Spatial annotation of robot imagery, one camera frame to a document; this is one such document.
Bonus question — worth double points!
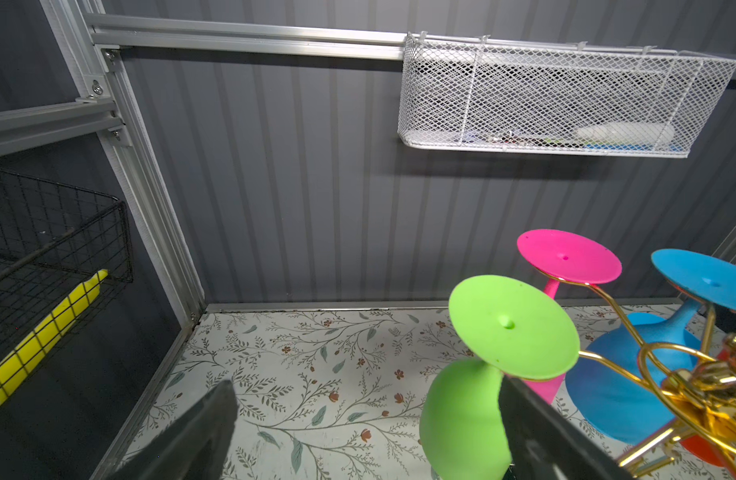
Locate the white bottle in basket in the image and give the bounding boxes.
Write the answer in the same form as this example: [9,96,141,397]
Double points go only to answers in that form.
[574,122,675,148]

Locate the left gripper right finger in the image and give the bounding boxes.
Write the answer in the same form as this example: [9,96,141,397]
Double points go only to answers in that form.
[499,377,632,480]

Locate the yellow marker pen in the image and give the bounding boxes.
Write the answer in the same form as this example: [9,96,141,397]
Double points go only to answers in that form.
[0,269,109,407]

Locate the pink wine glass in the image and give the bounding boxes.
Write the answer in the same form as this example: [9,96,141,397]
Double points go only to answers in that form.
[516,227,624,406]

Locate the gold wire wine glass rack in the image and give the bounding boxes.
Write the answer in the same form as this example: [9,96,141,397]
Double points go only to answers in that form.
[565,259,736,479]

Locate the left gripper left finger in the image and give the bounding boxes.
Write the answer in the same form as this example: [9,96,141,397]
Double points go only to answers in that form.
[110,380,237,479]

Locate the black wire mesh basket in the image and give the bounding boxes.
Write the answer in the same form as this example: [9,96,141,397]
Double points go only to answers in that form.
[0,169,133,362]

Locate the back blue wine glass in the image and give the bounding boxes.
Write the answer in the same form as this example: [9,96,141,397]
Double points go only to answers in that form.
[564,248,736,446]

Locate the white wire mesh basket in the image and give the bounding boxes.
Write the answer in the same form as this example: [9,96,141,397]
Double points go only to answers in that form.
[397,32,736,159]

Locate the red wine glass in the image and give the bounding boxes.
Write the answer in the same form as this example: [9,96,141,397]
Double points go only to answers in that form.
[679,329,736,469]

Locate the green wine glass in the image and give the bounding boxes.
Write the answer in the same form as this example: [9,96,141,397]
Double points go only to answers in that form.
[419,275,580,479]

